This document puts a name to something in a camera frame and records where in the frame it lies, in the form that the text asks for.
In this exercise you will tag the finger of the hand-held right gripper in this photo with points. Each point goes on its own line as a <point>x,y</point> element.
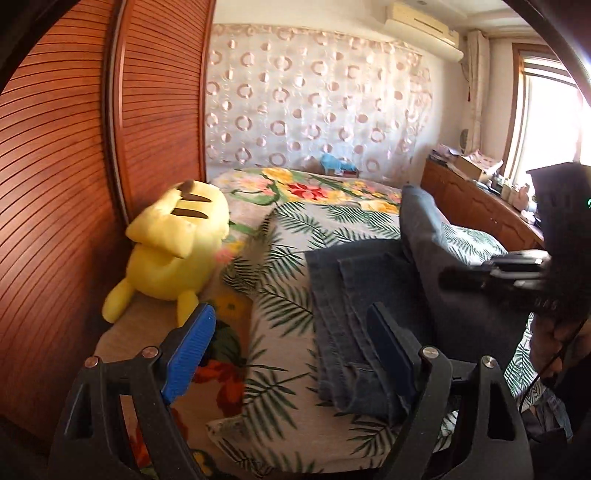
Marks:
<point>498,279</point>

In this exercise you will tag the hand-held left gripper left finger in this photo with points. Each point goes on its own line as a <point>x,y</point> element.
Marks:
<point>189,355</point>

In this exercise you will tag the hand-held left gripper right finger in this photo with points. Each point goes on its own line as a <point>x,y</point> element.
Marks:
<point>392,355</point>

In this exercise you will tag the blue denim pants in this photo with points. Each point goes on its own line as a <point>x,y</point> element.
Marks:
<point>369,277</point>

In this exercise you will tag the person's right hand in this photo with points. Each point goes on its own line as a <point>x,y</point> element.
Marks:
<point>549,341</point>

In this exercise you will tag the wooden cabinet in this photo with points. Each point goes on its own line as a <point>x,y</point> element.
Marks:
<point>461,198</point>

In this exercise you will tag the cardboard box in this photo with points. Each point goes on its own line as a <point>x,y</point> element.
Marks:
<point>473,168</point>

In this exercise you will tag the window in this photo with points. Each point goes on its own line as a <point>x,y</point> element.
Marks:
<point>549,115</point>

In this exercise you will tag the yellow plush toy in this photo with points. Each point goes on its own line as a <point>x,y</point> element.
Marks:
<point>166,249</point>

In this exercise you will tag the pile of papers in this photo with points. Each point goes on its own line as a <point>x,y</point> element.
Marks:
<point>443,154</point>

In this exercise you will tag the leaf-print bed sheet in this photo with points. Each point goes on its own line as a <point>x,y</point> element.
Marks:
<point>286,240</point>

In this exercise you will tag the light window curtain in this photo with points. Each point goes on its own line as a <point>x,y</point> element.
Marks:
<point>475,92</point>

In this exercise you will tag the person's dark clothing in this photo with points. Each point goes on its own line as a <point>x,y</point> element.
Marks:
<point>568,443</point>

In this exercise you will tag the floral blanket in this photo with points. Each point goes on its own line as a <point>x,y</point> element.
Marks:
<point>295,184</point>

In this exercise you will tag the blue toy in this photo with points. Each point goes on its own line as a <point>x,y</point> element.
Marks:
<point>334,164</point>

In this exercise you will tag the white air conditioner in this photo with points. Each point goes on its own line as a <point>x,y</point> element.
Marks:
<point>425,32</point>

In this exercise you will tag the sheer curtain with circle pattern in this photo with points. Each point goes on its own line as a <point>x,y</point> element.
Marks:
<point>300,101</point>

